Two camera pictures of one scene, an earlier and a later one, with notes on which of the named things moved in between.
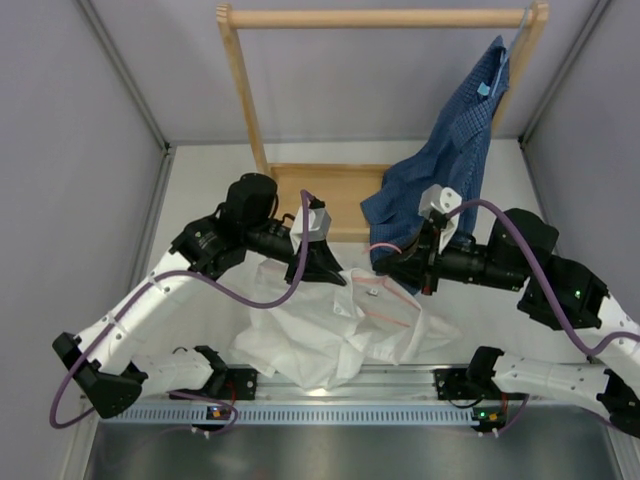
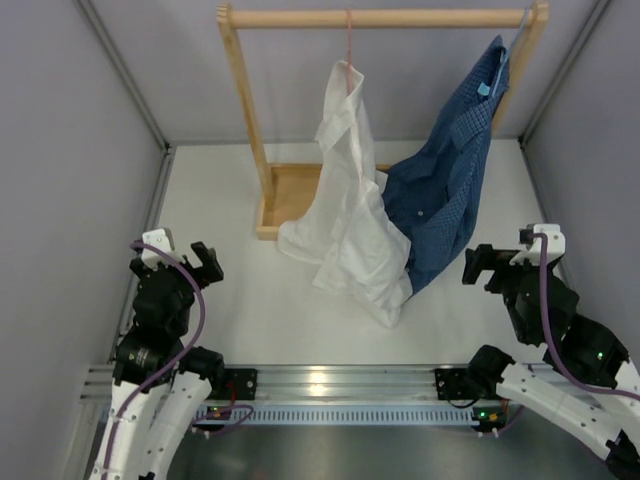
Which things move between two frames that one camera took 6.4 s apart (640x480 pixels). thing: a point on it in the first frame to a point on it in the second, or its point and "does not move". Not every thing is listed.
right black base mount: [455, 384] does not move
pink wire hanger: [389, 283] to [350, 83]
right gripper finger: [411, 266] to [476, 261]
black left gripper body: [265, 239] to [184, 283]
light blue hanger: [527, 12] does not move
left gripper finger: [320, 264] to [214, 272]
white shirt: [314, 333] to [353, 229]
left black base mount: [241, 382] does not move
